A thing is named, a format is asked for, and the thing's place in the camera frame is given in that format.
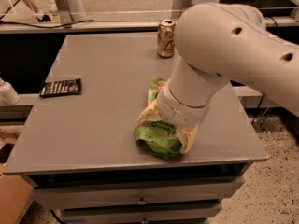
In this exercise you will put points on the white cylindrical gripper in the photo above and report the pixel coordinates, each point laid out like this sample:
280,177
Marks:
180,111

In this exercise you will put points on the green rice chip bag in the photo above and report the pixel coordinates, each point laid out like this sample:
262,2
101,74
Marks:
159,136

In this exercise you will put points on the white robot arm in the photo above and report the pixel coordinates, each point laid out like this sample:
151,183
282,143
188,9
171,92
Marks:
218,43

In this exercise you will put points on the gold soda can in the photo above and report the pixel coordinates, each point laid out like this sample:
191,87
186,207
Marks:
165,39

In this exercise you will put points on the upper drawer knob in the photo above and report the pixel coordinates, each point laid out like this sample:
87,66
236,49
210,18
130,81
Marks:
141,201

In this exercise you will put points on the grey cabinet with drawers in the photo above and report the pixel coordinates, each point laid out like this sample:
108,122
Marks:
80,155

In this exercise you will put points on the black snack bar wrapper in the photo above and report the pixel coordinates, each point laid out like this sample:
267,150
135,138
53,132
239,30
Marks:
61,88

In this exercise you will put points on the white pipe at left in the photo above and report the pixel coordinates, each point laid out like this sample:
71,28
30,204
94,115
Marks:
8,93

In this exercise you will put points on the cardboard box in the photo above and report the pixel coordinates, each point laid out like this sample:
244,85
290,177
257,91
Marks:
14,191

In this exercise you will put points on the left metal bracket post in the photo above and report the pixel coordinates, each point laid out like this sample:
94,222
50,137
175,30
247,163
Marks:
63,11

